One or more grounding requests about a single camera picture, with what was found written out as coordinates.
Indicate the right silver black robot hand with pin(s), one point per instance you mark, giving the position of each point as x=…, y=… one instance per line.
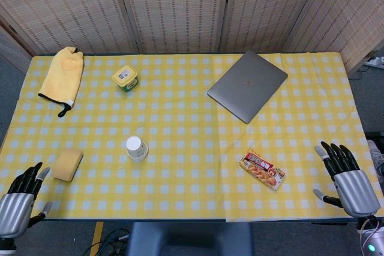
x=357, y=193

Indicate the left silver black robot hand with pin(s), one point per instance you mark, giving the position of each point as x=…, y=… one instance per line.
x=16, y=211

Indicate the white printed paper cup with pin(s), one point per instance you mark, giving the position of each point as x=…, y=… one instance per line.
x=140, y=159
x=134, y=145

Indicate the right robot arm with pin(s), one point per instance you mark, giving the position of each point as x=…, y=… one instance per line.
x=372, y=238

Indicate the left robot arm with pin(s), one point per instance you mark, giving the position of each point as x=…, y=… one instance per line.
x=6, y=247

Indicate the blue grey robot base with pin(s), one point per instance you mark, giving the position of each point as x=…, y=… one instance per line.
x=189, y=239

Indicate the yellow white checked tablecloth sheet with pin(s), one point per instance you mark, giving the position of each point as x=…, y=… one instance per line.
x=303, y=136
x=180, y=184

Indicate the yellow sponge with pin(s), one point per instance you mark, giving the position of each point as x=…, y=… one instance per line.
x=67, y=164

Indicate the yellow floor tape strip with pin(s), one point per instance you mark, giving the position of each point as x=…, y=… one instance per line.
x=97, y=238

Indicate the curry roux box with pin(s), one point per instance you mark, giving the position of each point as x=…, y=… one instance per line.
x=263, y=172

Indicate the white power strip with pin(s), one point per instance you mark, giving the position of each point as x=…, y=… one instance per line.
x=375, y=62

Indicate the yellow towel with black loop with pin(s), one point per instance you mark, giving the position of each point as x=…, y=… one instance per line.
x=63, y=76

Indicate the grey closed laptop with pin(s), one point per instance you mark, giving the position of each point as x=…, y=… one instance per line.
x=247, y=86

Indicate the woven folding screen panel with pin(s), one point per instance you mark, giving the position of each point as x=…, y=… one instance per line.
x=354, y=13
x=69, y=7
x=177, y=7
x=12, y=49
x=270, y=7

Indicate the green tub with yellow lid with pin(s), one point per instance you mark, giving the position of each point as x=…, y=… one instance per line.
x=126, y=78

